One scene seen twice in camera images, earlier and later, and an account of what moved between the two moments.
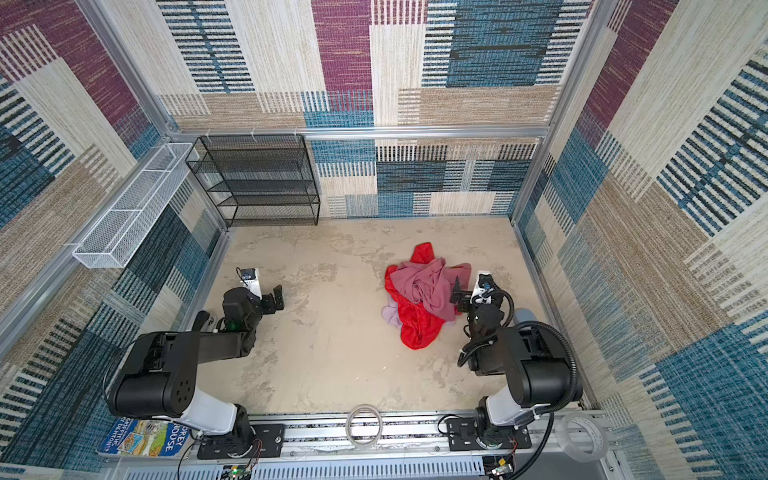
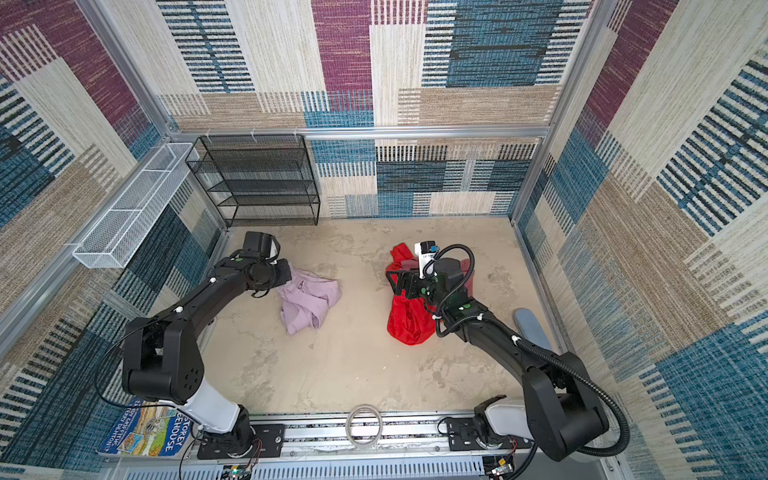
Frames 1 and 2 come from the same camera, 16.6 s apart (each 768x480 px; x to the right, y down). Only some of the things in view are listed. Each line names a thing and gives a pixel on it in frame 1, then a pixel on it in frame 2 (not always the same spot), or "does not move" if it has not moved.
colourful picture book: x=145 y=437 does not move
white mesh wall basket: x=113 y=240 does not move
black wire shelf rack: x=259 y=180 does not move
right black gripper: x=464 y=296 → x=403 y=275
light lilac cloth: x=391 y=314 → x=305 y=298
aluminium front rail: x=566 y=447 does not move
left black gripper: x=270 y=307 → x=285 y=272
